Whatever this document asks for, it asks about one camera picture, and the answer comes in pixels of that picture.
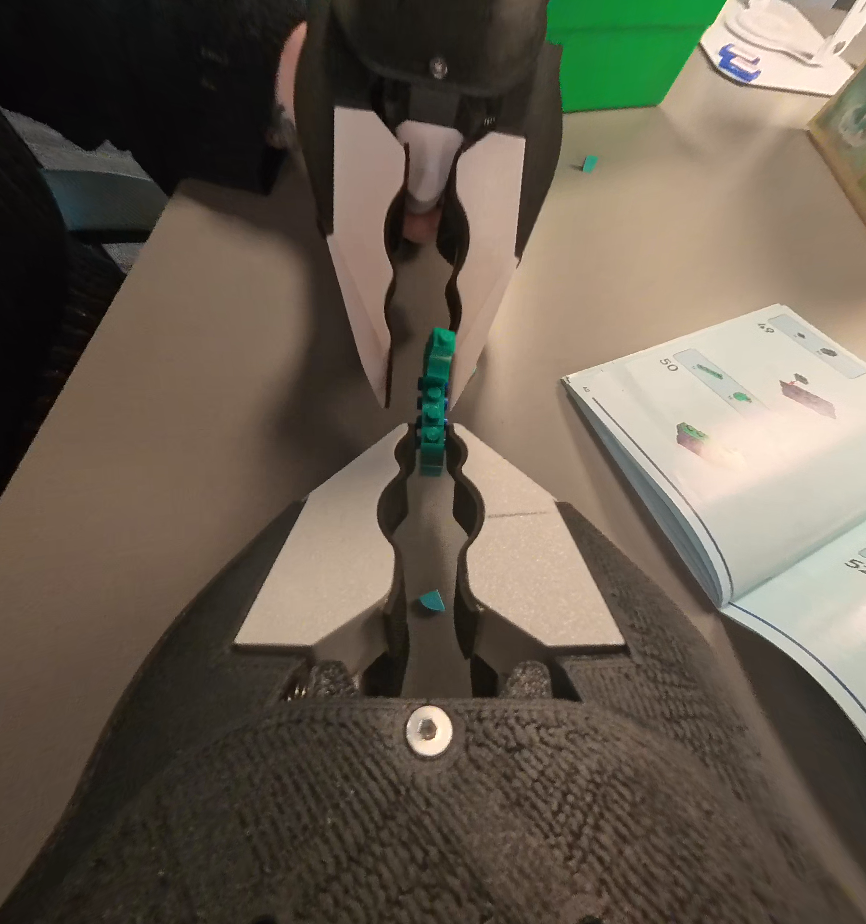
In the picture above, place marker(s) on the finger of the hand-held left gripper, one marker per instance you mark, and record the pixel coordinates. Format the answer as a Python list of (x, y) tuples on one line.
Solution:
[(361, 216), (491, 231)]

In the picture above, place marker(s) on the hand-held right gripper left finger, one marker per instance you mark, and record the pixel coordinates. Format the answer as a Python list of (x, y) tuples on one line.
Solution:
[(317, 577)]

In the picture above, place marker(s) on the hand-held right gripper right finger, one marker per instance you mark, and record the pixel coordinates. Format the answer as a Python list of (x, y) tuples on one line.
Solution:
[(541, 577)]

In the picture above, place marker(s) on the green lego brick assembly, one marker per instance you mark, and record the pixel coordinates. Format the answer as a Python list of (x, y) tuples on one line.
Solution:
[(433, 404)]

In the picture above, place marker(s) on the person's left forearm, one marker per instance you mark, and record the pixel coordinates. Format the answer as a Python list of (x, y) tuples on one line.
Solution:
[(187, 72)]

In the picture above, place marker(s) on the teal quarter-round lego piece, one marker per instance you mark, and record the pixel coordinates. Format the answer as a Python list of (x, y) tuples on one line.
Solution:
[(430, 601)]

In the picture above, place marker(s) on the small teal lego piece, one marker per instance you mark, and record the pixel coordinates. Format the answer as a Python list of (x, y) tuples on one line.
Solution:
[(589, 164)]

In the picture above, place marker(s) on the blue lego brick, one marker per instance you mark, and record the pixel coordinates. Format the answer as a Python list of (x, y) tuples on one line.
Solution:
[(737, 61)]

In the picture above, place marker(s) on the yellow-edged lego set box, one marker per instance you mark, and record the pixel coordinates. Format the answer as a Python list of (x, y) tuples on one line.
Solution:
[(862, 144)]

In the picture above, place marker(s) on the person's left hand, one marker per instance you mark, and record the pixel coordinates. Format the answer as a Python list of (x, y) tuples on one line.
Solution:
[(292, 79)]

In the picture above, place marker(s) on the green plastic bin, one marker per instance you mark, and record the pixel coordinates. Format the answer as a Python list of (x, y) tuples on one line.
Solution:
[(620, 58)]

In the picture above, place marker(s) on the open light blue instruction booklet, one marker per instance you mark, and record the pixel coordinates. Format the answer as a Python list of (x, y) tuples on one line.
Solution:
[(779, 469)]

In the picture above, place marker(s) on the blue grey foam pad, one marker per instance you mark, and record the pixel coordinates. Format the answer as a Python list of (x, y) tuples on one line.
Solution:
[(94, 180)]

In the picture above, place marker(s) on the person's black knit clothing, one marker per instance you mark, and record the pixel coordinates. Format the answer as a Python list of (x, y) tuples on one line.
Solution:
[(14, 325)]

